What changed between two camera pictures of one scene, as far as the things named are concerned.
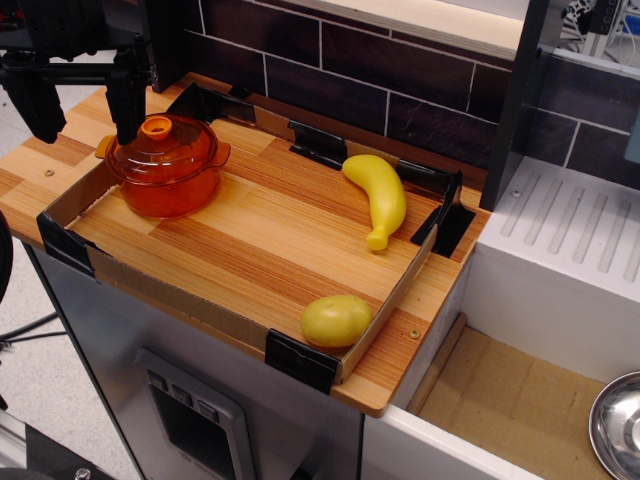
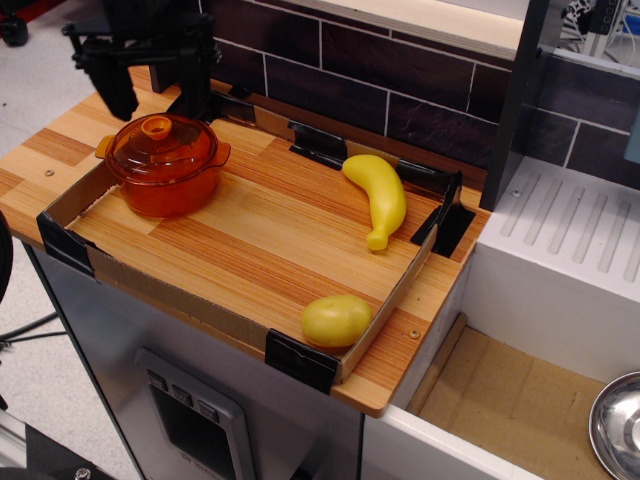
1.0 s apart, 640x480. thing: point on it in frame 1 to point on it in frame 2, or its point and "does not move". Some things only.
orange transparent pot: (171, 170) does not move
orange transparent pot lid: (174, 149) does not move
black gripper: (31, 31) to (133, 33)
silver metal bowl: (614, 428) does not move
